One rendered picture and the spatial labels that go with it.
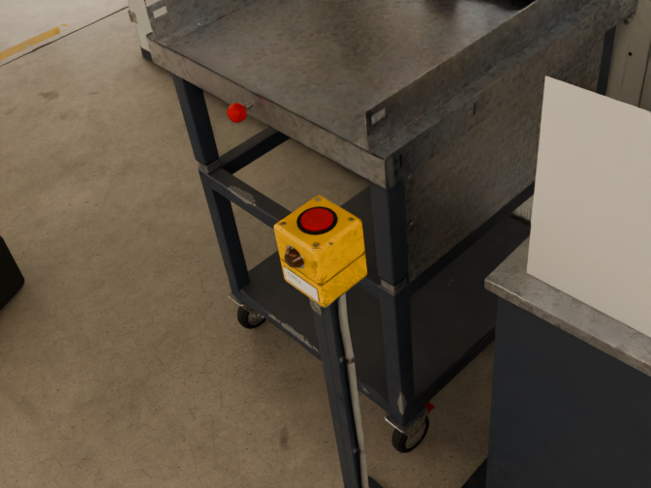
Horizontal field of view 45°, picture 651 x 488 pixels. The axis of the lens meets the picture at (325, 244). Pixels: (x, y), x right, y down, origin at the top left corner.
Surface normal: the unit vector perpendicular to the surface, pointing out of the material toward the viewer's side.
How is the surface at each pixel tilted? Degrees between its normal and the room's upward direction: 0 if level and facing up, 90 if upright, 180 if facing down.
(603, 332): 0
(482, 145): 90
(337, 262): 90
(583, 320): 0
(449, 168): 90
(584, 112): 90
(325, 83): 0
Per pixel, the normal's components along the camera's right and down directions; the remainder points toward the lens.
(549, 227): -0.70, 0.54
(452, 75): 0.68, 0.44
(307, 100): -0.11, -0.73
